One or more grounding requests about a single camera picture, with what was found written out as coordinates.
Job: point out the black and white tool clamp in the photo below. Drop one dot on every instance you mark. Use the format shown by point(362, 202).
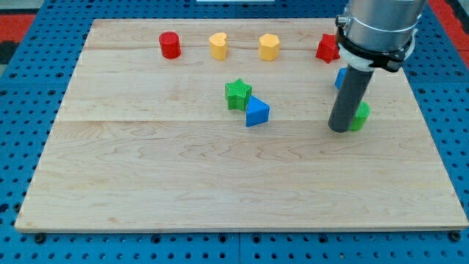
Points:
point(366, 60)

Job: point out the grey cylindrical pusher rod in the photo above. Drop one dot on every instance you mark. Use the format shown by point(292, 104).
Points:
point(347, 102)

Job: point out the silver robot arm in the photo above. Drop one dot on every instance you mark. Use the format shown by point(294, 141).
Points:
point(371, 34)

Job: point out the red star block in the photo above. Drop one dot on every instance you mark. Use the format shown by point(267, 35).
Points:
point(327, 49)

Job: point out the blue triangle block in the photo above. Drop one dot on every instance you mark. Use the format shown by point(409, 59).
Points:
point(257, 112)

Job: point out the green star block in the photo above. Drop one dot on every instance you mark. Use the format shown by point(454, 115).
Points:
point(237, 94)

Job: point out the blue cube block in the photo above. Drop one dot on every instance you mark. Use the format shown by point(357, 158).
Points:
point(340, 77)

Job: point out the green cylinder block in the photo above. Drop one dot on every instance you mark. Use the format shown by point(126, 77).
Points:
point(360, 117)

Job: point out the yellow hexagon block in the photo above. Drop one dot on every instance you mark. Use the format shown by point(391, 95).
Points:
point(269, 46)

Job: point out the yellow heart block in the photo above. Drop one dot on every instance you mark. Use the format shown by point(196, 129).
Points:
point(219, 45)

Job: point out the light wooden board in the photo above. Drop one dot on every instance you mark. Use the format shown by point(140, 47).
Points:
point(146, 144)

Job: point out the red cylinder block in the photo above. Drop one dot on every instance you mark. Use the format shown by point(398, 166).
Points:
point(170, 45)

